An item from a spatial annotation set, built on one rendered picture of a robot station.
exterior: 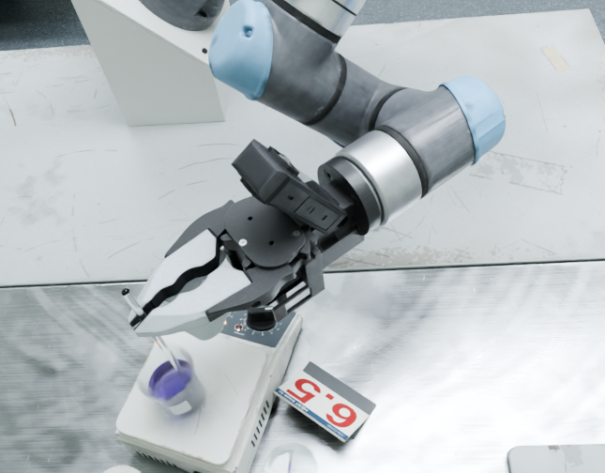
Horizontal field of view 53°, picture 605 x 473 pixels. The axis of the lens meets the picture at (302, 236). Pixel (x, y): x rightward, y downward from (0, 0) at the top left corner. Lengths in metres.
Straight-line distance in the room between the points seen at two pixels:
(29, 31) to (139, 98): 2.06
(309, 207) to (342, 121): 0.16
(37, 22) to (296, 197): 2.63
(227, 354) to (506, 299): 0.34
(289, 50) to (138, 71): 0.40
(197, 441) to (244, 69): 0.34
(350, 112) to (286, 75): 0.08
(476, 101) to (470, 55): 0.48
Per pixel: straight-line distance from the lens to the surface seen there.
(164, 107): 0.94
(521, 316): 0.75
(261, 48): 0.53
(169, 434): 0.61
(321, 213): 0.46
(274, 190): 0.41
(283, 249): 0.46
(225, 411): 0.61
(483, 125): 0.55
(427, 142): 0.52
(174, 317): 0.46
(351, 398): 0.69
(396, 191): 0.50
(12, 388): 0.80
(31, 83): 1.13
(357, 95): 0.58
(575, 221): 0.85
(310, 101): 0.56
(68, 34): 2.87
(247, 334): 0.66
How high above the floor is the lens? 1.55
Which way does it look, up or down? 56 degrees down
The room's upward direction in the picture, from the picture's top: 8 degrees counter-clockwise
